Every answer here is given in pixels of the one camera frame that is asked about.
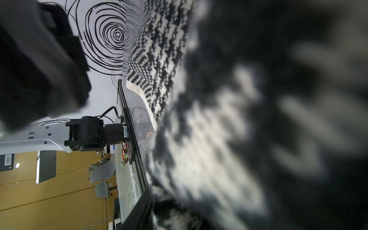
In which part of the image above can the black white patterned knit scarf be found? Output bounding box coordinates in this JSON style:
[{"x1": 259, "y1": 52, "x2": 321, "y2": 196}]
[{"x1": 127, "y1": 1, "x2": 368, "y2": 230}]

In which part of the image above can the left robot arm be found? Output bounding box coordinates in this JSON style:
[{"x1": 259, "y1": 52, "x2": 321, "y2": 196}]
[{"x1": 1, "y1": 1, "x2": 127, "y2": 155}]

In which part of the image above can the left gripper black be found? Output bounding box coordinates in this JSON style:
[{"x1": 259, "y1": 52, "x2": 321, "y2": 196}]
[{"x1": 1, "y1": 1, "x2": 92, "y2": 131}]

